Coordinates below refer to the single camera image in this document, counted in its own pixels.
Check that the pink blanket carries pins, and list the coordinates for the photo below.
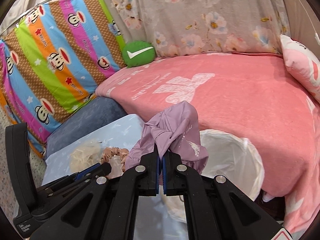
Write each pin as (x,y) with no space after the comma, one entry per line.
(250,100)

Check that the blue cushion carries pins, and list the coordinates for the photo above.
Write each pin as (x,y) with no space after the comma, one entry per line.
(87,120)

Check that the white lined bin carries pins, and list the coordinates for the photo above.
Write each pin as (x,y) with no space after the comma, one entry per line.
(225,155)

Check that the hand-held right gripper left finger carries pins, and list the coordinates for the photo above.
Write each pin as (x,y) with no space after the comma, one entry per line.
(157,166)

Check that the green cushion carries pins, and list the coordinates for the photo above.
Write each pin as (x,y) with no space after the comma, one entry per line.
(138,53)

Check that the grey wooden headboard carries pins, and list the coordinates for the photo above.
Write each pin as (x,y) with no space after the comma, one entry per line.
(300,12)

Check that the pink pillow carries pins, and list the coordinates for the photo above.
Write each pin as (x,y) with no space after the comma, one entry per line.
(300,57)

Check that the pink satin scrunchie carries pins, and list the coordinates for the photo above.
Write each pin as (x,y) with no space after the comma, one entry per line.
(113,155)

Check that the grey floral sheet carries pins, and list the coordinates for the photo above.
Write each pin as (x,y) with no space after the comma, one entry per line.
(200,17)

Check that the striped monkey print pillow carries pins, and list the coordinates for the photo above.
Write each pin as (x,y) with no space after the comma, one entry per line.
(50,55)

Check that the light blue cloth-covered stool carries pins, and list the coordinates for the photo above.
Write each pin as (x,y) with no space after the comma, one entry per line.
(120,132)

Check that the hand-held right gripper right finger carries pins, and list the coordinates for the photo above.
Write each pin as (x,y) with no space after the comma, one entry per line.
(165,166)

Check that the purple garment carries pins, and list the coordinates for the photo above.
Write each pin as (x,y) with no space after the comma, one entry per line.
(180,130)

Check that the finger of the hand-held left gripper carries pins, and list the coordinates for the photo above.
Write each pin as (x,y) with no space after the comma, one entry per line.
(85,173)
(106,168)

